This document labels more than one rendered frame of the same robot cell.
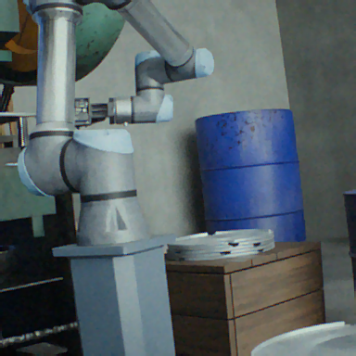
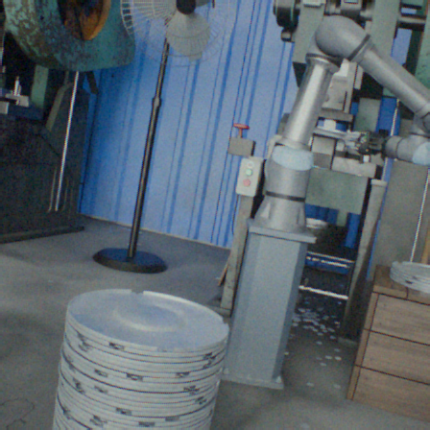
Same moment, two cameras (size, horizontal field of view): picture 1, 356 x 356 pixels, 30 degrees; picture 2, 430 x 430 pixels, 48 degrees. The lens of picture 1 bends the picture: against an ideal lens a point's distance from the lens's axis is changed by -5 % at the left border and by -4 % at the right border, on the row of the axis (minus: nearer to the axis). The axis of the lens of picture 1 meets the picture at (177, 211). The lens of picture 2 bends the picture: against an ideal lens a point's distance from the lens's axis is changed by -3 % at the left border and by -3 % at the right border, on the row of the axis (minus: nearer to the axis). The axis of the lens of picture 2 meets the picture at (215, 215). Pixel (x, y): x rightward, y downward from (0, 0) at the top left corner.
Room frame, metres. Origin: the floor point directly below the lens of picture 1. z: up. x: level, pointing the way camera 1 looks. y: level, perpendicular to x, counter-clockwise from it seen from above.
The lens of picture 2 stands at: (0.48, -1.00, 0.62)
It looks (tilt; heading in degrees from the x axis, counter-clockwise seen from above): 7 degrees down; 59
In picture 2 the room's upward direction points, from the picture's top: 10 degrees clockwise
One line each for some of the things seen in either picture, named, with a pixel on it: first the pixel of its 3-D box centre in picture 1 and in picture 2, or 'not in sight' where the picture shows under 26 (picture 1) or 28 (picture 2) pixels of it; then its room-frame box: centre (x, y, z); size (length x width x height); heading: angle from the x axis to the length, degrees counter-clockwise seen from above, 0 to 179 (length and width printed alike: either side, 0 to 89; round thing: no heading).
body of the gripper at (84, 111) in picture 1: (91, 111); (375, 144); (1.78, 0.20, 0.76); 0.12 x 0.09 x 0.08; 96
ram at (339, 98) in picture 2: not in sight; (338, 77); (1.94, 0.62, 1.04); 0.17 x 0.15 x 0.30; 44
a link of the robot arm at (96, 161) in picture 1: (101, 159); (290, 170); (1.39, 0.14, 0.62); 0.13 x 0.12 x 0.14; 59
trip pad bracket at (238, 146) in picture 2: not in sight; (240, 160); (1.59, 0.71, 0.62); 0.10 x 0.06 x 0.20; 134
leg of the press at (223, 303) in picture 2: not in sight; (259, 200); (1.88, 0.94, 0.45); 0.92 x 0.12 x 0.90; 44
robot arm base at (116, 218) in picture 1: (110, 216); (282, 210); (1.39, 0.14, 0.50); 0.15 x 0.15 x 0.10
